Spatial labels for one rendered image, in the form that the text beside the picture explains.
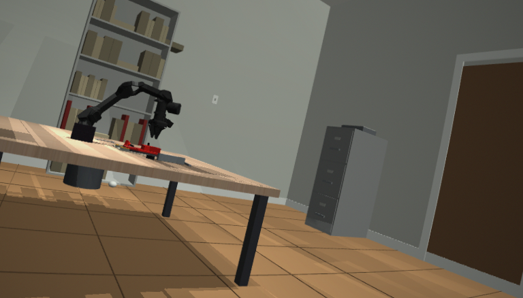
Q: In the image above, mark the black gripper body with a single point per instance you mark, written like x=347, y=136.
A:
x=157, y=120

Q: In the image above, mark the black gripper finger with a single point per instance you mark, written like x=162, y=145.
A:
x=157, y=131
x=152, y=130

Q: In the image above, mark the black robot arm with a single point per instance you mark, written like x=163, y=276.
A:
x=164, y=101

